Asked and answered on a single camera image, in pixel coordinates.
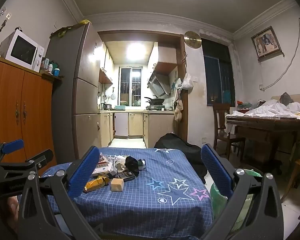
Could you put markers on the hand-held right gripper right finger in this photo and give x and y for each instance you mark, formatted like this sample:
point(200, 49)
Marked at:
point(216, 172)

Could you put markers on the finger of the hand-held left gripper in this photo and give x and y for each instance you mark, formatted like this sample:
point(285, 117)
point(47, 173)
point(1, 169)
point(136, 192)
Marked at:
point(13, 146)
point(40, 158)

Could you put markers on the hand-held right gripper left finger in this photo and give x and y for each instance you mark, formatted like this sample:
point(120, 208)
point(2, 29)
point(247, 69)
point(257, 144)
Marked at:
point(83, 172)

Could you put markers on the gold foil wrapper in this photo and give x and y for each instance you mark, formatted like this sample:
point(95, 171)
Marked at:
point(96, 183)

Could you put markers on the red and white box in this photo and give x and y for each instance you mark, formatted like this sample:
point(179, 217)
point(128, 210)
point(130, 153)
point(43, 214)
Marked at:
point(102, 167)

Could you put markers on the green-lined trash bin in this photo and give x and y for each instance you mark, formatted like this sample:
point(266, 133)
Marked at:
point(217, 200)

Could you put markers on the yellow sponge block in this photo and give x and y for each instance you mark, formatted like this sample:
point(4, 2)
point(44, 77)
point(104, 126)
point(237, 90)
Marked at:
point(117, 185)

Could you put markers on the white wrapper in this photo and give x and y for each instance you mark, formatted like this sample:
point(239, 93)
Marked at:
point(118, 158)

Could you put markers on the black cloth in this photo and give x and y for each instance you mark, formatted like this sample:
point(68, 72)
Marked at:
point(132, 163)

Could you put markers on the orange wooden cabinet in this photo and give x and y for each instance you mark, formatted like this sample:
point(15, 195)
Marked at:
point(20, 110)

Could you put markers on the black cloth cover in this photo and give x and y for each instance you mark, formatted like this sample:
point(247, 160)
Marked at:
point(180, 150)

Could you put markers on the dark wooden chair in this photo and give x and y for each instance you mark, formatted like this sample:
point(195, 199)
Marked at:
point(223, 127)

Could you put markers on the dark wooden dining table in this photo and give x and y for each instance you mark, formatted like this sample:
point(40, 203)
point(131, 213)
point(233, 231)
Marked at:
point(265, 127)

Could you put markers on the beige kitchen cabinets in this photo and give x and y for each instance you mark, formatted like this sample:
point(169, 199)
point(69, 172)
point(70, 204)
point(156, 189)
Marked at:
point(130, 123)

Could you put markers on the steel kettle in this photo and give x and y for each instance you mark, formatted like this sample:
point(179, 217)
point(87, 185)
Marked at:
point(103, 106)

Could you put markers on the teal basin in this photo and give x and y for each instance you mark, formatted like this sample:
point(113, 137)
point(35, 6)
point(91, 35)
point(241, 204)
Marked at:
point(120, 107)

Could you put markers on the hanging beige bags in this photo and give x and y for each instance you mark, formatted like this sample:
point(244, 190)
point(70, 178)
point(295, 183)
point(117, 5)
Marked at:
point(178, 107)

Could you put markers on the orange wooden chair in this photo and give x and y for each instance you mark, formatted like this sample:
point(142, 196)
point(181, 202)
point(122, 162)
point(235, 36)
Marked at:
point(297, 177)

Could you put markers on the white cloth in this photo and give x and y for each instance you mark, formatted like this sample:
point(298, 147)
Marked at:
point(272, 108)

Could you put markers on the grey refrigerator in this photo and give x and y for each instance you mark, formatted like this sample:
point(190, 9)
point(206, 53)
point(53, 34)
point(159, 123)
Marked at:
point(75, 80)

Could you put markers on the green bag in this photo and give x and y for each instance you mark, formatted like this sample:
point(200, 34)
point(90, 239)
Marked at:
point(298, 150)

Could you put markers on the white bottle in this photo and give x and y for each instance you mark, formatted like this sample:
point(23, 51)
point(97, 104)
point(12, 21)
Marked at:
point(50, 68)

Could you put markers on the black wok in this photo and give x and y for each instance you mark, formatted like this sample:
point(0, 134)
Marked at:
point(156, 100)

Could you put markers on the hanging white plastic bag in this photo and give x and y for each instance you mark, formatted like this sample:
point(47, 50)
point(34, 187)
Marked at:
point(187, 82)

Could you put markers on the white microwave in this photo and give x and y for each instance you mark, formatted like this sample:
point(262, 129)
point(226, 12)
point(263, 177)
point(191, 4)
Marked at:
point(22, 50)

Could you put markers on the dark barred window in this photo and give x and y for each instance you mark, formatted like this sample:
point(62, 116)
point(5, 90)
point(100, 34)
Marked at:
point(218, 75)

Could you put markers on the kitchen window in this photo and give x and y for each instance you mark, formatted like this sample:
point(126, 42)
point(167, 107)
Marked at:
point(130, 85)

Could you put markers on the black plastic bag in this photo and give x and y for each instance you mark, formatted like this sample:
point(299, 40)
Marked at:
point(286, 98)

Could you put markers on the steel range hood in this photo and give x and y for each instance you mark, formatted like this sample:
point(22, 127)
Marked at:
point(158, 85)

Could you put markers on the kitchen ceiling light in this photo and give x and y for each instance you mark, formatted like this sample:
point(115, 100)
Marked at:
point(136, 51)

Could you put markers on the low wall socket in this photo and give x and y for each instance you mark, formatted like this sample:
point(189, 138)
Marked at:
point(204, 140)

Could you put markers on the gold wall clock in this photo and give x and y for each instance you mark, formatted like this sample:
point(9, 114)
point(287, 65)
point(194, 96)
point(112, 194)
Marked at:
point(193, 39)

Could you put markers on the framed wall picture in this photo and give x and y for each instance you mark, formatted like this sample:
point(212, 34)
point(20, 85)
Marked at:
point(266, 42)

